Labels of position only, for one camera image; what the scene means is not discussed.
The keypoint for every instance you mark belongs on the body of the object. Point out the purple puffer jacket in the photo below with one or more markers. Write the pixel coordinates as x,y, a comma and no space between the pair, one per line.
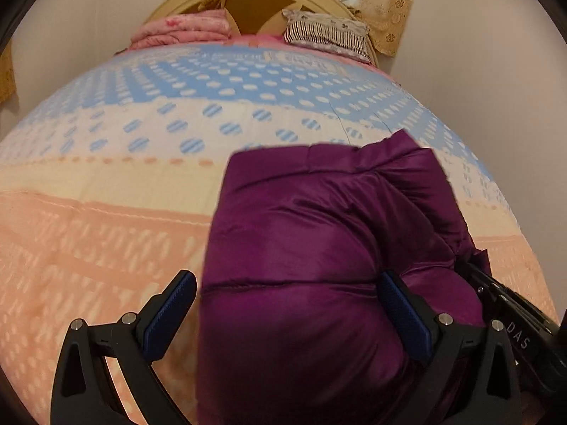
288,230

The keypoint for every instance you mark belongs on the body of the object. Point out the pink folded quilt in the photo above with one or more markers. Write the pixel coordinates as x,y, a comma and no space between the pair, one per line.
181,29

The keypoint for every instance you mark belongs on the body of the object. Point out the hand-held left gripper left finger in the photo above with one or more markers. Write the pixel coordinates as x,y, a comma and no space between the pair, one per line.
170,314

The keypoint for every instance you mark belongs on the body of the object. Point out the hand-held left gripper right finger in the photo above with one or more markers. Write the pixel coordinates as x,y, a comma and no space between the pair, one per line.
405,314

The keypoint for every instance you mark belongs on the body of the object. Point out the beige patterned curtain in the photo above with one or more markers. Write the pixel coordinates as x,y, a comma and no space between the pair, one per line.
381,4
5,75

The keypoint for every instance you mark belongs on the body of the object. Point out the pink bed sheet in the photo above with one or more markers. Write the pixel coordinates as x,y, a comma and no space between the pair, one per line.
265,40

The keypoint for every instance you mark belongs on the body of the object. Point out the dotted blue and peach bedspread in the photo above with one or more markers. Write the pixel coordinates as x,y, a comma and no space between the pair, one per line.
133,186

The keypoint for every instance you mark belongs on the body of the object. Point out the striped pillow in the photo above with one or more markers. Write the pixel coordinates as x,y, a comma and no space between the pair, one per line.
323,33

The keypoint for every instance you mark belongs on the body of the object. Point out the cream wooden headboard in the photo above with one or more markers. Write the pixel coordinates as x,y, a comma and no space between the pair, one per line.
252,13

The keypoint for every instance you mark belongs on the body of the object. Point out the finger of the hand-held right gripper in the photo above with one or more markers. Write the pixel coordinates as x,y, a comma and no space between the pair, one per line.
500,290

